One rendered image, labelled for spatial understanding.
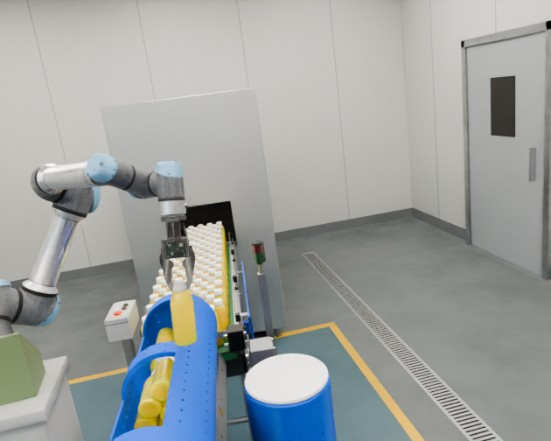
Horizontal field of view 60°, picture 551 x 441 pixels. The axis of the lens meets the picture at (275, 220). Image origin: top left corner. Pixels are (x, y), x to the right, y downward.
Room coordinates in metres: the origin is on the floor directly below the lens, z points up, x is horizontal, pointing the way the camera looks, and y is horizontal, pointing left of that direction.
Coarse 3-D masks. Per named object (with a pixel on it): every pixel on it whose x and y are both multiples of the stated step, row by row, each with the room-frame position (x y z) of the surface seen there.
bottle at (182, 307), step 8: (176, 296) 1.28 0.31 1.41; (184, 296) 1.28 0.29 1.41; (176, 304) 1.27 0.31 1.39; (184, 304) 1.27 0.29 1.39; (192, 304) 1.29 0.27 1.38; (176, 312) 1.26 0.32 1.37; (184, 312) 1.26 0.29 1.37; (192, 312) 1.28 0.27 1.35; (176, 320) 1.26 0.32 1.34; (184, 320) 1.26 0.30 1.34; (192, 320) 1.28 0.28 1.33; (176, 328) 1.26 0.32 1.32; (184, 328) 1.26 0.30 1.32; (192, 328) 1.27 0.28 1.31; (176, 336) 1.26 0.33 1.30; (184, 336) 1.26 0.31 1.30; (192, 336) 1.27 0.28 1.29; (176, 344) 1.27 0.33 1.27; (184, 344) 1.25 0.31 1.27
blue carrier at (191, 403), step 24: (168, 312) 1.75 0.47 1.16; (144, 336) 1.69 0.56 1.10; (216, 336) 1.62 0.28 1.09; (144, 360) 1.29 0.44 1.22; (192, 360) 1.28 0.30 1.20; (216, 360) 1.47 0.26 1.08; (192, 384) 1.16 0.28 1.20; (120, 408) 1.24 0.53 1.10; (168, 408) 1.03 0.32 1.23; (192, 408) 1.06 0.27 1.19; (120, 432) 1.17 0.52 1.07; (144, 432) 0.94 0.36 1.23; (168, 432) 0.94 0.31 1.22; (192, 432) 0.98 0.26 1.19
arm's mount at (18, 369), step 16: (16, 336) 1.28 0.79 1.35; (0, 352) 1.27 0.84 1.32; (16, 352) 1.28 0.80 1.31; (32, 352) 1.35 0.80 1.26; (0, 368) 1.26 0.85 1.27; (16, 368) 1.27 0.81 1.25; (32, 368) 1.31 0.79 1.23; (0, 384) 1.26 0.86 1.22; (16, 384) 1.27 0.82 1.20; (32, 384) 1.28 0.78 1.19; (0, 400) 1.26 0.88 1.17; (16, 400) 1.27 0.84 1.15
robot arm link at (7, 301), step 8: (0, 280) 1.47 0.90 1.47; (0, 288) 1.45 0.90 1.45; (8, 288) 1.47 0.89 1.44; (0, 296) 1.43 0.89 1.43; (8, 296) 1.45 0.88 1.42; (16, 296) 1.46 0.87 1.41; (0, 304) 1.41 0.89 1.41; (8, 304) 1.43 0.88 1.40; (16, 304) 1.45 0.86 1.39; (0, 312) 1.39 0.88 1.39; (8, 312) 1.41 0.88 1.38; (16, 312) 1.44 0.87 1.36; (16, 320) 1.45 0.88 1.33
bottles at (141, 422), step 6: (150, 366) 1.56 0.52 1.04; (156, 366) 1.54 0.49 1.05; (162, 408) 1.24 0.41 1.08; (138, 414) 1.27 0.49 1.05; (162, 414) 1.23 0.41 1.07; (138, 420) 1.23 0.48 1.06; (144, 420) 1.23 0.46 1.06; (150, 420) 1.23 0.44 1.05; (156, 420) 1.25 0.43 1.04; (162, 420) 1.26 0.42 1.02; (138, 426) 1.23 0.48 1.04; (144, 426) 1.23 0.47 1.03
